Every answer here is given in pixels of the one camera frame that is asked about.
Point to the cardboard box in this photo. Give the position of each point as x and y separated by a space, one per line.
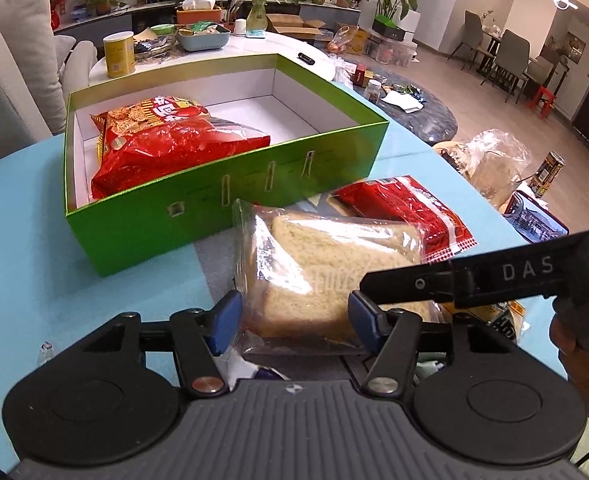
292 26

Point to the beige sofa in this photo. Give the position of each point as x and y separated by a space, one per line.
38 72

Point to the dining chair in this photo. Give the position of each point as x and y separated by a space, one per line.
510 64

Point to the dark marble coffee table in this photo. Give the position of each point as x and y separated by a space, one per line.
413 107

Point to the small yellow snack packet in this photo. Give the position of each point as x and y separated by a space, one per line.
506 318

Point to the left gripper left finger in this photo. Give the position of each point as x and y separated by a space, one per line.
198 336

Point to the drink can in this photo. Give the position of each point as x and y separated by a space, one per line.
540 182

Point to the green gift box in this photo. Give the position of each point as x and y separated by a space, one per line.
320 139

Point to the yellow cylindrical can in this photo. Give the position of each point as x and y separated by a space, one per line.
119 54

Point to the large red snack bag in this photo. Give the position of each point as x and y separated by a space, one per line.
163 150

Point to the small white red packet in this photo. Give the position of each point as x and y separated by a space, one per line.
233 368

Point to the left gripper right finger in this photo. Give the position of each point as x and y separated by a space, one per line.
392 338

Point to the person right hand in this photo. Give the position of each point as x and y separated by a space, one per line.
574 359

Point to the orange tissue box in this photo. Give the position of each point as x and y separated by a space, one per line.
193 11

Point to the lobster cracker snack bag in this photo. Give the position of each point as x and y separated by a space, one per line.
117 126

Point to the bread bag on side table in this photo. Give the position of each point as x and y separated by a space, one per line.
494 162

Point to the blue grey table mat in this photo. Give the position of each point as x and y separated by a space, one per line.
49 291

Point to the glass vase with plant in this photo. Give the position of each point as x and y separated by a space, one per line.
257 12

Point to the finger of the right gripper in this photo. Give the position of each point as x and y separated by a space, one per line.
541 269

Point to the sliced bread clear bag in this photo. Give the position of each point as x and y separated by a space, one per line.
295 271

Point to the red noodle snack bag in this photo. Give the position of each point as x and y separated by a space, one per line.
444 235

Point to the blue plastic tray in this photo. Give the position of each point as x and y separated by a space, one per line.
214 37

